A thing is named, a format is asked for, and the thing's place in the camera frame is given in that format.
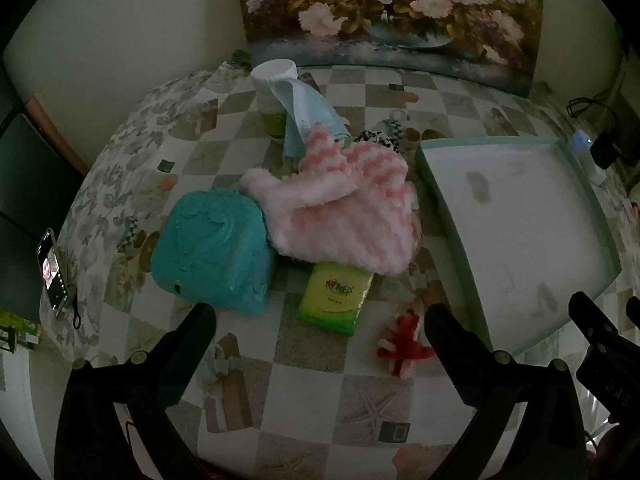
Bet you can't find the flower painting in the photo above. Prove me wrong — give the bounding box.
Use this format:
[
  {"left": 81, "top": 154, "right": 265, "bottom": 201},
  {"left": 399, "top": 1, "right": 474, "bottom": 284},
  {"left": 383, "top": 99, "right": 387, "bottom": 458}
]
[{"left": 236, "top": 0, "right": 545, "bottom": 98}]

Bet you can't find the green tissue packet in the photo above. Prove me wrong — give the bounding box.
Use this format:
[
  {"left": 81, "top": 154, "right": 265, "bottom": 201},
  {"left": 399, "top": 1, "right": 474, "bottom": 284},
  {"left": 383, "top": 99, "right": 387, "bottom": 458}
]
[{"left": 295, "top": 260, "right": 376, "bottom": 337}]

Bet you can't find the white-capped pill bottle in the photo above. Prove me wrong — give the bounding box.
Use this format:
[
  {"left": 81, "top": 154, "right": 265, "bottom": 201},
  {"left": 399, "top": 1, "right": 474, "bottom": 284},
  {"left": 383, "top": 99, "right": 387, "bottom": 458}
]
[{"left": 250, "top": 59, "right": 299, "bottom": 138}]

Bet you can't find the white charger with blue light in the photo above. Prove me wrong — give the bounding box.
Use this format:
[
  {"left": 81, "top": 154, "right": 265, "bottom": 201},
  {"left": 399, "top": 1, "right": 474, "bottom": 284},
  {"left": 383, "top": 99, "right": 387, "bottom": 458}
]
[{"left": 570, "top": 130, "right": 608, "bottom": 186}]

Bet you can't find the white tray with green rim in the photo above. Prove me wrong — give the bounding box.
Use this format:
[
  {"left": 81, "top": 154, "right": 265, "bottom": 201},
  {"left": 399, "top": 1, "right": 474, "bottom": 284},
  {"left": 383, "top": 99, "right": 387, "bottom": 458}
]
[{"left": 415, "top": 135, "right": 622, "bottom": 356}]

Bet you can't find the leopard print scrunchie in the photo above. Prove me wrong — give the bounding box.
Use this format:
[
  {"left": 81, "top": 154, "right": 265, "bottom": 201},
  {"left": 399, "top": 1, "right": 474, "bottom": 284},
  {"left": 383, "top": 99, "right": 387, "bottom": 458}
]
[{"left": 352, "top": 127, "right": 401, "bottom": 154}]

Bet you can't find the teal plush bag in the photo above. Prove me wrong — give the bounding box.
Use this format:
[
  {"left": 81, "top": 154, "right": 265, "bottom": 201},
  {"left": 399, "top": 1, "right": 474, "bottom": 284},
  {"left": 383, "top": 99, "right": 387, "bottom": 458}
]
[{"left": 151, "top": 187, "right": 275, "bottom": 317}]

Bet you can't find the smartphone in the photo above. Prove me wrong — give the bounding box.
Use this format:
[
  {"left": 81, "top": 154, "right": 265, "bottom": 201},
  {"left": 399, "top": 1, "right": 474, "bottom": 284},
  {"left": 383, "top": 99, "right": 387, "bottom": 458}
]
[{"left": 37, "top": 227, "right": 68, "bottom": 318}]

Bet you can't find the dark cabinet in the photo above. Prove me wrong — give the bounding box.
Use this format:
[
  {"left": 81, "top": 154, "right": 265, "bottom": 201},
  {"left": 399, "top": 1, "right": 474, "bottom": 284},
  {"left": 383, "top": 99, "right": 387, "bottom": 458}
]
[{"left": 0, "top": 67, "right": 86, "bottom": 311}]

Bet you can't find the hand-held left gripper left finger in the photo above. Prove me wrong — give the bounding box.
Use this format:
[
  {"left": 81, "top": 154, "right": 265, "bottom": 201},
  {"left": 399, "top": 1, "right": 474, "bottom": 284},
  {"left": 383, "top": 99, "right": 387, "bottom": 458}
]
[{"left": 54, "top": 303, "right": 218, "bottom": 480}]

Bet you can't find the black cable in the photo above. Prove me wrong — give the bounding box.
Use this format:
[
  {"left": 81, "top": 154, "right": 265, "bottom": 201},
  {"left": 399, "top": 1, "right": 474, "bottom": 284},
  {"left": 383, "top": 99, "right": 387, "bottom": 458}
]
[{"left": 567, "top": 96, "right": 621, "bottom": 133}]

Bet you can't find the green printed box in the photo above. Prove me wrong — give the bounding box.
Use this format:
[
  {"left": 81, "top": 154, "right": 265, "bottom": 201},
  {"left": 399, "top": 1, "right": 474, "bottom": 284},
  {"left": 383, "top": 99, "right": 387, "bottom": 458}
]
[{"left": 0, "top": 310, "right": 43, "bottom": 351}]

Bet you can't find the light blue face mask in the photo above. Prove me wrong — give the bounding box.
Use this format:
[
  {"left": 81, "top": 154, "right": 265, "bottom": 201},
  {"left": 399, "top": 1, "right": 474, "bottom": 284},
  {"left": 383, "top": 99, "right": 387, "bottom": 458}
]
[{"left": 270, "top": 78, "right": 353, "bottom": 161}]

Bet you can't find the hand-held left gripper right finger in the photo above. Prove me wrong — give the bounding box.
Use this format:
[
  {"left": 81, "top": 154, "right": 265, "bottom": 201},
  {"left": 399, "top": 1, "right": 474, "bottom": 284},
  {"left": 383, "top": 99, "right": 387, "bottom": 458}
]
[{"left": 423, "top": 303, "right": 590, "bottom": 480}]

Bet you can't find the checkered printed tablecloth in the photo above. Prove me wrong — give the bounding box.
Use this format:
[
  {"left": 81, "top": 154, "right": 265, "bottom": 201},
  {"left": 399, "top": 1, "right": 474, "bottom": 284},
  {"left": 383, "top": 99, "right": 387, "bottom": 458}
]
[{"left": 40, "top": 62, "right": 640, "bottom": 476}]

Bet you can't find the black phone strap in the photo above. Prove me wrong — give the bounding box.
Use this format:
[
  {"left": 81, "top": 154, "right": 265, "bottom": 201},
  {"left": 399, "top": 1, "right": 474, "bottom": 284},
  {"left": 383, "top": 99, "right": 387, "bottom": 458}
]
[{"left": 65, "top": 284, "right": 82, "bottom": 330}]

